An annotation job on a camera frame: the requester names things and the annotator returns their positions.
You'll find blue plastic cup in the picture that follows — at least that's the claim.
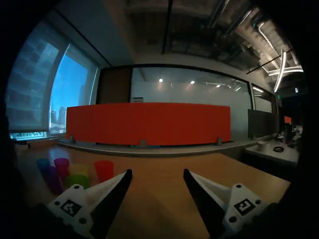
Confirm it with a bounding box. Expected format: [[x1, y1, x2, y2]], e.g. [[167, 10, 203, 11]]
[[36, 158, 50, 185]]

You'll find yellow plastic cup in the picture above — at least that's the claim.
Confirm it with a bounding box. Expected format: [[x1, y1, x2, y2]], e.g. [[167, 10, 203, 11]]
[[69, 163, 89, 176]]

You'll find grey desk screen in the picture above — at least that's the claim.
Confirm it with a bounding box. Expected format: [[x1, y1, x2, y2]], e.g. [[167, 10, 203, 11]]
[[247, 109, 279, 140]]

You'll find red desk screen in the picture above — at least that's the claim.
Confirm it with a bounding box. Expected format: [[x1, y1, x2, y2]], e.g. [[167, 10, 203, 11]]
[[56, 102, 235, 151]]

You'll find magenta plastic cup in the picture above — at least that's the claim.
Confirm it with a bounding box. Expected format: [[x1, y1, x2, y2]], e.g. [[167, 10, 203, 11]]
[[53, 158, 70, 185]]

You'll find red plastic cup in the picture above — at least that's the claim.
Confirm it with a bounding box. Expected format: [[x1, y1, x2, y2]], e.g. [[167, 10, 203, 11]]
[[94, 160, 114, 183]]

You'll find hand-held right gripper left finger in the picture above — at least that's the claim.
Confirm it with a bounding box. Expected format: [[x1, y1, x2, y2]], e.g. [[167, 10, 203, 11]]
[[46, 169, 133, 239]]

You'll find white desk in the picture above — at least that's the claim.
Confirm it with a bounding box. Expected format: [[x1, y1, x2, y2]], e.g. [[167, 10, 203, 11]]
[[244, 139, 299, 165]]

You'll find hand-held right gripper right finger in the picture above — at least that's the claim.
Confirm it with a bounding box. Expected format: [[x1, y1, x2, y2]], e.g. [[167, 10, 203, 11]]
[[183, 168, 270, 239]]

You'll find purple plastic cup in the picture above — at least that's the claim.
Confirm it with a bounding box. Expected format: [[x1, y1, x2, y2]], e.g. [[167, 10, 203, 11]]
[[45, 166, 63, 194]]

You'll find green plastic cup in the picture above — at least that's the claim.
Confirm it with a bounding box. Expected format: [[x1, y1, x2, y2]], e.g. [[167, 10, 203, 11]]
[[65, 174, 90, 190]]

